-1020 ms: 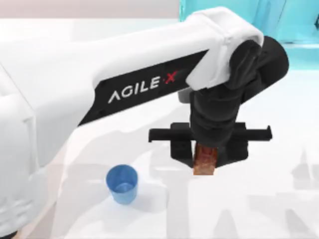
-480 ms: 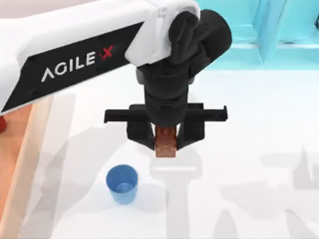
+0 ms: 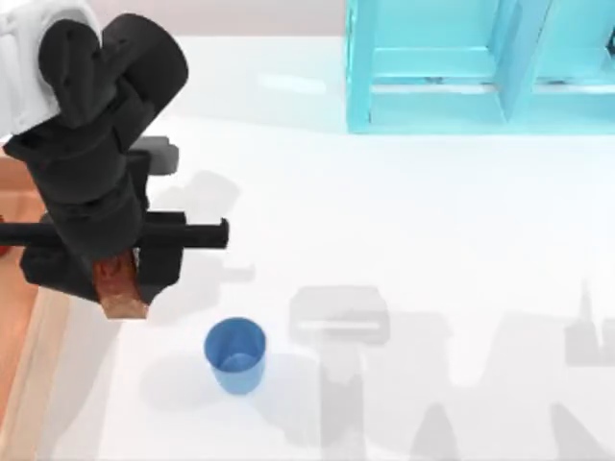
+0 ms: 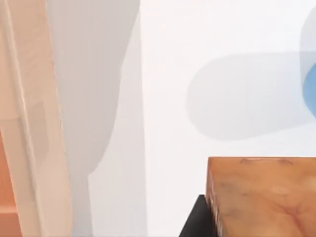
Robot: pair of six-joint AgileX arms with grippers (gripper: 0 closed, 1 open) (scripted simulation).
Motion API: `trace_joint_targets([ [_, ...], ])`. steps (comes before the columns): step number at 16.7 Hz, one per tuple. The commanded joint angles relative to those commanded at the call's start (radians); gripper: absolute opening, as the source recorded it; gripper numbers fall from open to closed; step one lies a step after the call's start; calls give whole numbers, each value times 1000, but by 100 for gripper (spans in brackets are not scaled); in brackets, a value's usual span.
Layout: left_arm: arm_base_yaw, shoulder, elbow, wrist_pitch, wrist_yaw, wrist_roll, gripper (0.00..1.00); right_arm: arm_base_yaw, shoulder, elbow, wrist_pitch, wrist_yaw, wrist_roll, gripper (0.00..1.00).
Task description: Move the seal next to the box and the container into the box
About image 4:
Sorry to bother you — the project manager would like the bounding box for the brown wooden block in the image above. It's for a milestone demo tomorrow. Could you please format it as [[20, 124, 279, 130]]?
[[206, 156, 316, 237]]

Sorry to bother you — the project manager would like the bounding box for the light blue round object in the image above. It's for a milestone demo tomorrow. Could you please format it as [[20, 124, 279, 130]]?
[[301, 63, 316, 117]]

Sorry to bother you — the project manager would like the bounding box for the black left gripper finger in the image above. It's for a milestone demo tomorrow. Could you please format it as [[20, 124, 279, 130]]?
[[178, 194, 218, 237]]

